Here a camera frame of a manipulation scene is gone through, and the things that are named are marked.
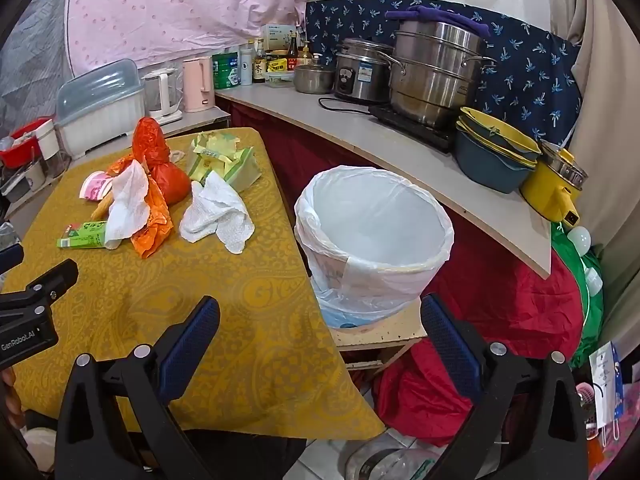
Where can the green tin can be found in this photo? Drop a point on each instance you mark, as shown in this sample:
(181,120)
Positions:
(227,72)

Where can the blue yellow plastic basin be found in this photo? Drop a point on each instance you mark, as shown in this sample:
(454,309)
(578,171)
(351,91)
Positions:
(500,132)
(485,170)

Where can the small white box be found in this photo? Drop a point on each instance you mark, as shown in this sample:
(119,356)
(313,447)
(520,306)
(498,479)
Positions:
(49,142)

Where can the dark sauce bottle white label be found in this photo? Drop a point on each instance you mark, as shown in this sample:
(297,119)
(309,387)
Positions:
(259,67)

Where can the pink paper cup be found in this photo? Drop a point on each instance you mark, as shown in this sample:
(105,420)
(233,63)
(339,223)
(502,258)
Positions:
(95,185)

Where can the maroon counter curtain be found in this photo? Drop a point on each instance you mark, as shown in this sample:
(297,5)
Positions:
(310,145)

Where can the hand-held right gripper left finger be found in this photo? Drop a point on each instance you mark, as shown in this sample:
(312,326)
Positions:
(192,340)

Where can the person's left hand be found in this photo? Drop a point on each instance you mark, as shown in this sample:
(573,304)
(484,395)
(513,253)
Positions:
(10,395)

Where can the small steel pot with lid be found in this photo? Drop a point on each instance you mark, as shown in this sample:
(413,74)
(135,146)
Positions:
(312,80)

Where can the beige curtain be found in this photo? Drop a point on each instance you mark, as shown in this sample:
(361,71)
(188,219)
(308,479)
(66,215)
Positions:
(600,110)

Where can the steel rice cooker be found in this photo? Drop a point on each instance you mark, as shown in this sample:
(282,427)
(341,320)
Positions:
(360,75)

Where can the clear food container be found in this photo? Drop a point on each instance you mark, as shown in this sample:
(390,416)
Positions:
(278,79)

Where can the black induction cooktop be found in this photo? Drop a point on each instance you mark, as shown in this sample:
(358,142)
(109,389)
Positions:
(400,120)

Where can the yellow pump bottle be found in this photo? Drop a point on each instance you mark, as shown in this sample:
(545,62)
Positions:
(305,56)

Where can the white and green cardboard box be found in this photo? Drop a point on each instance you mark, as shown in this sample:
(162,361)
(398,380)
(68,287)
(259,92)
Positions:
(280,37)

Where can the pale green paper box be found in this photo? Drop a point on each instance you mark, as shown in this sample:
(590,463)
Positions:
(245,175)

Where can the red plastic bag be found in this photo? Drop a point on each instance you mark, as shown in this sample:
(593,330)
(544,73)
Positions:
(167,175)

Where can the yellow electric pot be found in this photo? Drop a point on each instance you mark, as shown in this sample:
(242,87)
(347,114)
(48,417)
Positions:
(545,190)

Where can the clear plastic bottle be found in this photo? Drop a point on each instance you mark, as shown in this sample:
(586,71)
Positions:
(390,460)

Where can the large steel steamer pot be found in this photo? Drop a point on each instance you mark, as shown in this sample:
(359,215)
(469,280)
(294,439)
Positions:
(430,85)

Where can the yellow-green snack packet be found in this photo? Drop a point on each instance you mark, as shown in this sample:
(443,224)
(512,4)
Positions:
(212,152)

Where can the white paper towel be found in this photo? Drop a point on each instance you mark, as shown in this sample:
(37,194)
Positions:
(125,205)
(215,210)

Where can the orange plastic bag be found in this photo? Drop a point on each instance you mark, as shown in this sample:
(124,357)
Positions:
(155,230)

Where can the orange corrugated foam sleeve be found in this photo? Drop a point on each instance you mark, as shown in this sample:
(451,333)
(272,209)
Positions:
(100,209)

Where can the white lined trash bin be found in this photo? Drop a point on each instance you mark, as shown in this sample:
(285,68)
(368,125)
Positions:
(375,220)

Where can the pink dotted cloth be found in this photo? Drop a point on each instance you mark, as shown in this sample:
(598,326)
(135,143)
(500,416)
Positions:
(175,10)

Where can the grey patterned curtain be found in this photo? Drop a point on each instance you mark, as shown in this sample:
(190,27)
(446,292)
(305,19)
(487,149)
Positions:
(35,70)

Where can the pink electric kettle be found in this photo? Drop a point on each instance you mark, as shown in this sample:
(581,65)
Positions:
(197,85)

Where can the white printed paper bag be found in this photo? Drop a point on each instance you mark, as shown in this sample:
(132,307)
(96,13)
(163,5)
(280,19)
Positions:
(605,385)

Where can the red cloth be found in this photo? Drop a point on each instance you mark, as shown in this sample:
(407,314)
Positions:
(500,300)

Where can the wooden stool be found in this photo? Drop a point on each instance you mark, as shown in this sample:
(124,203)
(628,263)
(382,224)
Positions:
(370,340)

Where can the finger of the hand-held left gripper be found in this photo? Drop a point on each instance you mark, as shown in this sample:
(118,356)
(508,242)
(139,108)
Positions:
(11,260)
(55,280)

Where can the clear plastic container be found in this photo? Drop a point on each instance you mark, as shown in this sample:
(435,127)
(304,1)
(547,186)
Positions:
(35,175)

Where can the pink plastic basket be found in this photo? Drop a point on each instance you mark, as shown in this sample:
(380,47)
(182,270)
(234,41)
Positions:
(586,405)

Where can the light green paper box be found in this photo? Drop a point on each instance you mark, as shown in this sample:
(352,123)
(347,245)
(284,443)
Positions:
(80,235)

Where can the green plastic bag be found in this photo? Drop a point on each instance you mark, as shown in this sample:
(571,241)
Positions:
(585,320)

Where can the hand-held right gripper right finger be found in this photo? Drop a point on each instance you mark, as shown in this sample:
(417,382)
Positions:
(447,345)

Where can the navy printed cloth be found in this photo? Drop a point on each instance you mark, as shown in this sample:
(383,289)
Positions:
(525,70)

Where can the dark sauce bottle red label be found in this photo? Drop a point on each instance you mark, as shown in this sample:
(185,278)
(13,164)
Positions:
(292,55)

